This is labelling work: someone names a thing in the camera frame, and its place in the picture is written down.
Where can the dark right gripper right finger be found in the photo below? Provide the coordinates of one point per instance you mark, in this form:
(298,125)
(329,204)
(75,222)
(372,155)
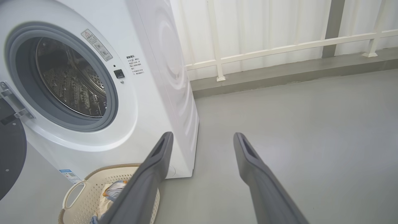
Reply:
(267,196)

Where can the white metal railing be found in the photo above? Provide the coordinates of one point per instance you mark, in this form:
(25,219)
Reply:
(279,49)

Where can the blue patterned clothing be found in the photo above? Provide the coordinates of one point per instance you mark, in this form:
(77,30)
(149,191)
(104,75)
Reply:
(118,188)

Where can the black door latch socket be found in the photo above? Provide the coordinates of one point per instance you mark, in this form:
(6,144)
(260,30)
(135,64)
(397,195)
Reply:
(119,73)

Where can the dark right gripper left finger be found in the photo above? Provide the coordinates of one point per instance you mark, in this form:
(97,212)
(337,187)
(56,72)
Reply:
(140,193)

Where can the metal door hinge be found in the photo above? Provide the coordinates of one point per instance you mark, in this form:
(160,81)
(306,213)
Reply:
(14,102)

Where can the blue energy label sticker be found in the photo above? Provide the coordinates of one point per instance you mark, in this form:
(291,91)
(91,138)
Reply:
(71,176)

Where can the perforated steel washer drum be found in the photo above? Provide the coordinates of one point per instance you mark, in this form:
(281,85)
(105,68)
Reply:
(71,84)

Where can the round black glass washer door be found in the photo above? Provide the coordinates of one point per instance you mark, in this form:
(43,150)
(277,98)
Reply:
(11,155)

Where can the cream cloth garment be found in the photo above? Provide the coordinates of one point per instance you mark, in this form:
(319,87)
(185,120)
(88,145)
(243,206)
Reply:
(104,205)

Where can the grey warning sticker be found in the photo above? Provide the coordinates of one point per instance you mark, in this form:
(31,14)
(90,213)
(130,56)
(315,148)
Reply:
(97,45)

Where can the round filter access cover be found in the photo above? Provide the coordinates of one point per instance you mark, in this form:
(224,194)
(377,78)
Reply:
(171,171)

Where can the white front-load washing machine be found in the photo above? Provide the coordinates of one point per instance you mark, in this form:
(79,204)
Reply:
(149,102)

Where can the cream perforated laundry basket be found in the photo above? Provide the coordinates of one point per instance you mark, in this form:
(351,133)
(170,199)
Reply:
(90,199)

